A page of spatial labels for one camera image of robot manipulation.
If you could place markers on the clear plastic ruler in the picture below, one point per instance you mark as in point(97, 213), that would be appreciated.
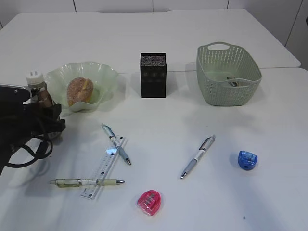
point(103, 169)

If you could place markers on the blue pencil sharpener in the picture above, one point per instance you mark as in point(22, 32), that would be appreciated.
point(247, 160)

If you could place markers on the pink pencil sharpener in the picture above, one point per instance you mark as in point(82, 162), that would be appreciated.
point(149, 202)

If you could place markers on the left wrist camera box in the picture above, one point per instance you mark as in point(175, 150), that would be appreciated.
point(14, 93)

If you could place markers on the brown drink bottle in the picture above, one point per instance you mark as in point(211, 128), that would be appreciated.
point(40, 98)

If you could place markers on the cream grip pen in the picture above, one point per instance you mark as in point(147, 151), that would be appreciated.
point(63, 183)

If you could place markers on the black square pen holder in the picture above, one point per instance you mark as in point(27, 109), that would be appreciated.
point(153, 72)

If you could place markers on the sugared bread roll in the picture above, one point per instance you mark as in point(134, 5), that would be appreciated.
point(79, 90)

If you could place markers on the grey grip pen right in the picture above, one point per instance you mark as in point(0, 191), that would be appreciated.
point(201, 152)

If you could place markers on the blue grip pen on ruler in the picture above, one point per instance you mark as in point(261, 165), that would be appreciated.
point(116, 143)

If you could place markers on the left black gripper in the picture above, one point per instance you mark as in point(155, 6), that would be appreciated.
point(17, 129)

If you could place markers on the green plastic woven basket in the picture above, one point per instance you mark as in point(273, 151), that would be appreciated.
point(218, 60)

